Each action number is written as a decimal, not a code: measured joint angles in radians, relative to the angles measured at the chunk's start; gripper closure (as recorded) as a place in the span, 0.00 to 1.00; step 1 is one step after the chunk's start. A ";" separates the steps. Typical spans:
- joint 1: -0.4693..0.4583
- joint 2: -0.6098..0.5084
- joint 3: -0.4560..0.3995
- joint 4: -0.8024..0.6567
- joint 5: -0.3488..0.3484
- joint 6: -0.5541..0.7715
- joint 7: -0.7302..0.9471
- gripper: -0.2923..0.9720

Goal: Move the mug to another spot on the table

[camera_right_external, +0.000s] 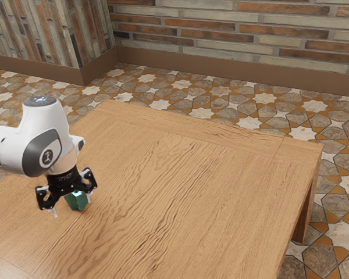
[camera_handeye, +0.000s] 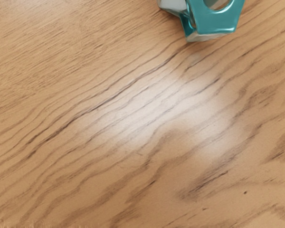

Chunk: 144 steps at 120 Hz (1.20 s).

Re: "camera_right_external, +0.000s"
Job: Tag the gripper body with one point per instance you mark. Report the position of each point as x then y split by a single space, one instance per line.
62 181

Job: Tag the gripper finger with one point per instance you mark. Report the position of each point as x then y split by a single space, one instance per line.
88 181
45 200

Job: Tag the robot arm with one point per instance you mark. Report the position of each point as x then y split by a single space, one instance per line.
32 136

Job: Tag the teal faceted mug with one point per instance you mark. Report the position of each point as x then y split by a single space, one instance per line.
75 200

